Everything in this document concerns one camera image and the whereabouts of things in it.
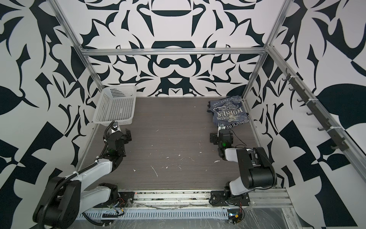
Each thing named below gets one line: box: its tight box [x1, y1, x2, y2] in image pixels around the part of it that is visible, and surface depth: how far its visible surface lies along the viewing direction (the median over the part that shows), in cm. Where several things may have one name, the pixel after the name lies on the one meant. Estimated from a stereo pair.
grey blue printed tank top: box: [209, 95, 249, 127], surface depth 104 cm
